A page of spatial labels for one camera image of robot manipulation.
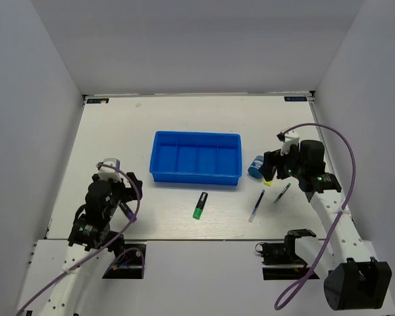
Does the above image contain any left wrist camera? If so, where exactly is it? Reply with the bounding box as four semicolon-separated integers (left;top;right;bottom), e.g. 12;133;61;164
96;158;122;182

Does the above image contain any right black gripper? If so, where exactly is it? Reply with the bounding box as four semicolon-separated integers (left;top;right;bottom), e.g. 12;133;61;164
259;142;306;182

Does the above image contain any blue plastic divided tray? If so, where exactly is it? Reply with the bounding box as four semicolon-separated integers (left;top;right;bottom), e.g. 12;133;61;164
149;131;242;186

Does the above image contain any left table corner label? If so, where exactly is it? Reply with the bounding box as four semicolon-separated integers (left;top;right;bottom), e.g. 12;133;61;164
86;98;109;104

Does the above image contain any right table corner label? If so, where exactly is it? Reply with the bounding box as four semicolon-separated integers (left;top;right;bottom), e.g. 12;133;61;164
284;96;307;102

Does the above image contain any table corner label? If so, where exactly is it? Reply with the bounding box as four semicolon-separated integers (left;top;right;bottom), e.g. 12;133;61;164
284;96;307;102
86;98;109;104

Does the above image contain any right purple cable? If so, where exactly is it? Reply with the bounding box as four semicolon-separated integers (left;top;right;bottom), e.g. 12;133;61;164
275;123;356;311

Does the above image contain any green pen refill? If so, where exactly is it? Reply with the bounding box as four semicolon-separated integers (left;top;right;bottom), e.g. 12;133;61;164
273;183;291;204

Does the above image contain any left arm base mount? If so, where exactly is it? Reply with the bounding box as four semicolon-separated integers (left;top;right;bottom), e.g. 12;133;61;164
103;242;147;280

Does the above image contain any blue pen refill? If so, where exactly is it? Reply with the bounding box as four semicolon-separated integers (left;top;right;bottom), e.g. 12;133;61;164
248;190;265;223

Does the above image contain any blue correction tape roll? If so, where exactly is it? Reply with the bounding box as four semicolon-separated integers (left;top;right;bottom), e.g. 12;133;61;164
248;155;264;180

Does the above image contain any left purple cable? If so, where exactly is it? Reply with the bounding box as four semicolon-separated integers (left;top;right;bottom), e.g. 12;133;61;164
15;161;145;313

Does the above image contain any purple black highlighter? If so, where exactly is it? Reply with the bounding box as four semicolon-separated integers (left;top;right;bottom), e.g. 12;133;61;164
119;203;136;222

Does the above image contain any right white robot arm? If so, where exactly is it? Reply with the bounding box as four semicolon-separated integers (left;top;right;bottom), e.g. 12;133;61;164
255;140;392;311

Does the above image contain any purple cable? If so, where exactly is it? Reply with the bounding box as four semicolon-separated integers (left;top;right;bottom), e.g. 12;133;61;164
275;123;356;311
15;161;145;313

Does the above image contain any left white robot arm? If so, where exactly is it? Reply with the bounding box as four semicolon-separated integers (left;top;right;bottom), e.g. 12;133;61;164
16;164;143;315

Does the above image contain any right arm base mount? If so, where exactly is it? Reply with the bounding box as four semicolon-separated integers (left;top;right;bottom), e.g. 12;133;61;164
255;242;309;280

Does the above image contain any green black highlighter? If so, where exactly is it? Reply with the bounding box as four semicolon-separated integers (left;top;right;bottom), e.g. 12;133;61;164
192;192;208;220

